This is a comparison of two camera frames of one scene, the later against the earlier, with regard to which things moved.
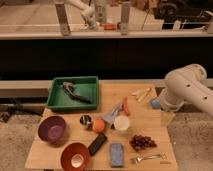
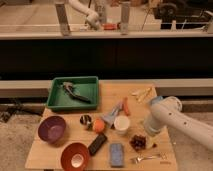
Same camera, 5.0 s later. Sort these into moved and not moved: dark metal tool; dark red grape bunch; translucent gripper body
Moved: translucent gripper body
Not moved: dark red grape bunch; dark metal tool
